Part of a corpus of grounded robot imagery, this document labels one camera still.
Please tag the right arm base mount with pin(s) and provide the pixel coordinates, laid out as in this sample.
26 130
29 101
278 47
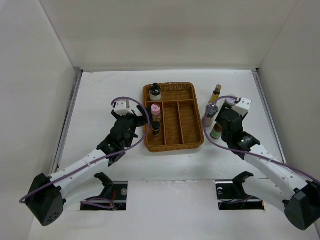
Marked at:
231 195

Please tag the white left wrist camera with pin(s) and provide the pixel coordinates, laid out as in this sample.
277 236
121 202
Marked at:
122 107

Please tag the black cap pepper shaker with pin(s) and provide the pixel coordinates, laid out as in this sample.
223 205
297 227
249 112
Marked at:
156 128

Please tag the red label white lid jar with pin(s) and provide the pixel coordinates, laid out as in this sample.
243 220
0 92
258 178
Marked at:
230 102

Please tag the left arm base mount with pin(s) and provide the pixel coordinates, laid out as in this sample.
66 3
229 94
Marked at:
113 196

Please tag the pink cap spice jar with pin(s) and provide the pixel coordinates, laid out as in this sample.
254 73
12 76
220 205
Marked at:
156 112

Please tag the yellow oil bottle brown cap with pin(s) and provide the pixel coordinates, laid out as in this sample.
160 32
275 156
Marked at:
216 93

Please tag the clear lid powder jar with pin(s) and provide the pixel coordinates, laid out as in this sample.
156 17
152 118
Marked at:
210 111

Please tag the brown wicker divided basket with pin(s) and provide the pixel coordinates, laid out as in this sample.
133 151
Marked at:
181 127

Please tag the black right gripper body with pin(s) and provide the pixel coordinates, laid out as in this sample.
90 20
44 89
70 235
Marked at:
226 106

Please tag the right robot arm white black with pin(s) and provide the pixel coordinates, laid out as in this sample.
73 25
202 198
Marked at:
295 195

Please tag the black cap white powder bottle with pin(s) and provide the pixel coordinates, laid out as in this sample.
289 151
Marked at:
155 92

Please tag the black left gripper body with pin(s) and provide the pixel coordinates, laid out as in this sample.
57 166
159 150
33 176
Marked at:
136 121

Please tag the red sauce bottle yellow cap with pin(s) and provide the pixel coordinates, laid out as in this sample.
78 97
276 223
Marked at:
216 132

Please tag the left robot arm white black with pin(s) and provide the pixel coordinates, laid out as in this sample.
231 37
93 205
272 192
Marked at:
85 180

